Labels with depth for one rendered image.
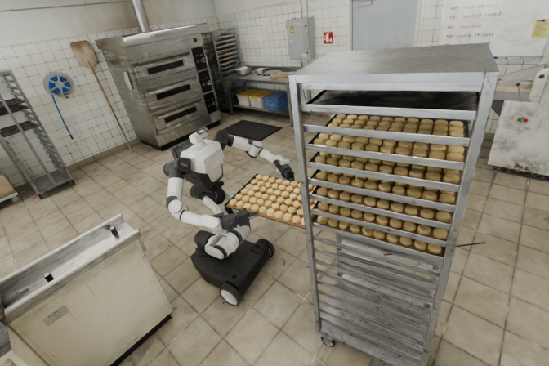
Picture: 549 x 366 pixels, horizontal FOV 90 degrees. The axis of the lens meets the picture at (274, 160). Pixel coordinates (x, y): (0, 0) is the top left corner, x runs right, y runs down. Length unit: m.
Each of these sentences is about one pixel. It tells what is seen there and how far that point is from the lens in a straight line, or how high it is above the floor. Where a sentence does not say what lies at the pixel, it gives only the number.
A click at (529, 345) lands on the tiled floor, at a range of 2.62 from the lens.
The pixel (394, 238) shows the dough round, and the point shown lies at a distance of 1.41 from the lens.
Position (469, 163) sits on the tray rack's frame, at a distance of 1.08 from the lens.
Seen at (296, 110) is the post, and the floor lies 1.68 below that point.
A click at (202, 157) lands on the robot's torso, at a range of 1.89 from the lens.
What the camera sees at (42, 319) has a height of 0.74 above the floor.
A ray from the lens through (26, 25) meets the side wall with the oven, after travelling 5.94.
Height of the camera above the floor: 2.04
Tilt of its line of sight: 28 degrees down
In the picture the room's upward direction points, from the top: 9 degrees counter-clockwise
